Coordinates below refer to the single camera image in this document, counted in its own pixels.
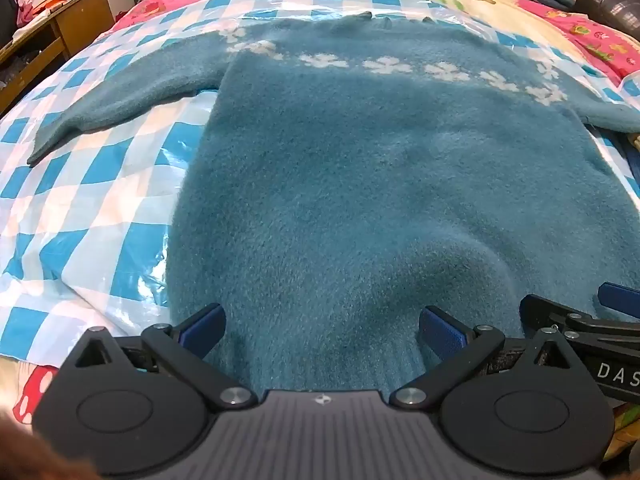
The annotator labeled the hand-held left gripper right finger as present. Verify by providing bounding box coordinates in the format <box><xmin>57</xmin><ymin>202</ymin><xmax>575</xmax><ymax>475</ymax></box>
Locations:
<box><xmin>390</xmin><ymin>305</ymin><xmax>583</xmax><ymax>408</ymax></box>

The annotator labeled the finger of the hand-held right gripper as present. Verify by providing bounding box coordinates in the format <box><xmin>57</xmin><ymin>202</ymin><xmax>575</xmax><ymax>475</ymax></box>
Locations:
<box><xmin>519</xmin><ymin>294</ymin><xmax>601</xmax><ymax>337</ymax></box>
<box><xmin>597</xmin><ymin>282</ymin><xmax>640</xmax><ymax>321</ymax></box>

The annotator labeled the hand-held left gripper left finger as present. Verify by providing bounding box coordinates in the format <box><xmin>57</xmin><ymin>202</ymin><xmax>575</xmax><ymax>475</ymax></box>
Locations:
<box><xmin>59</xmin><ymin>302</ymin><xmax>258</xmax><ymax>408</ymax></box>

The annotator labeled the teal fuzzy flower-pattern sweater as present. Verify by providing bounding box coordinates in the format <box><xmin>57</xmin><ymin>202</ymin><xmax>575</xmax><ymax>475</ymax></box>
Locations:
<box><xmin>27</xmin><ymin>12</ymin><xmax>640</xmax><ymax>393</ymax></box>

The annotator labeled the person's left forearm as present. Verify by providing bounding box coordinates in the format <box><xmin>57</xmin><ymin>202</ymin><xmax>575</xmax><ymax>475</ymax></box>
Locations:
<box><xmin>0</xmin><ymin>417</ymin><xmax>98</xmax><ymax>480</ymax></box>

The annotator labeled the dark blue striped cloth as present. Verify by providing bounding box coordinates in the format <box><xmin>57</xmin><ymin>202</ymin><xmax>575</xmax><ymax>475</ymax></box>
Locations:
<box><xmin>612</xmin><ymin>132</ymin><xmax>640</xmax><ymax>196</ymax></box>

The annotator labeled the blue white checked plastic sheet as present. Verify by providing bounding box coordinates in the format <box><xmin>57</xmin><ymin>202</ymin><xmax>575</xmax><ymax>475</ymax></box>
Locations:
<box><xmin>0</xmin><ymin>0</ymin><xmax>640</xmax><ymax>361</ymax></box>

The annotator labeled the wooden desk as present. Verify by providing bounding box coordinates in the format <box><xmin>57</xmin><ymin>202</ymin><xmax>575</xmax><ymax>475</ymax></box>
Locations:
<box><xmin>0</xmin><ymin>0</ymin><xmax>116</xmax><ymax>116</ymax></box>

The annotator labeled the pink bag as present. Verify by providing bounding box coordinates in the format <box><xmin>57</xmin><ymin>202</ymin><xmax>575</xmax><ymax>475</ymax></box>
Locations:
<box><xmin>11</xmin><ymin>0</ymin><xmax>37</xmax><ymax>29</ymax></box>

